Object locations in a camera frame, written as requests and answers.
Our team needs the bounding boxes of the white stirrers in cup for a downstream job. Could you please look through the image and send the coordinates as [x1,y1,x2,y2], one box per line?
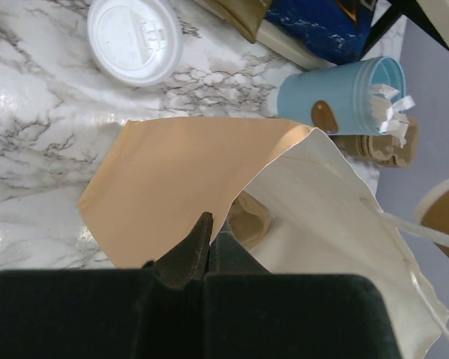
[370,84,415,147]

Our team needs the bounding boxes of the brown paper bag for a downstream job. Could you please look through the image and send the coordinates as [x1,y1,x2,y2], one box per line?
[78,117,449,358]

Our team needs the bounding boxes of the blue plastic cup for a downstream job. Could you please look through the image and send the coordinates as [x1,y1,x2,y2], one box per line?
[277,56,406,135]

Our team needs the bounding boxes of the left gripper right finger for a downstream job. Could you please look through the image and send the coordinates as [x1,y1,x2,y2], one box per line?
[204,224,401,358]

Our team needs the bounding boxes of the single cardboard cup carrier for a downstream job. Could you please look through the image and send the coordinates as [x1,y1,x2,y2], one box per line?
[227,191,273,250]

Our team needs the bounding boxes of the brown paper coffee cup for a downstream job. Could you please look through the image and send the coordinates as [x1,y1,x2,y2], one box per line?
[415,179,449,235]

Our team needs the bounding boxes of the blue Doritos bag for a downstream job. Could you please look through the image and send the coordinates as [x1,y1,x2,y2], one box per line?
[266,0,376,65]

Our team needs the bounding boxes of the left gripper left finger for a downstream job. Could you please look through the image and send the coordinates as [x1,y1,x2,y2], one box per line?
[0,212,213,358]

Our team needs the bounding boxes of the orange Kettle chips bag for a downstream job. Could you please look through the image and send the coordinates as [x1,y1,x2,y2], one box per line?
[197,0,272,43]

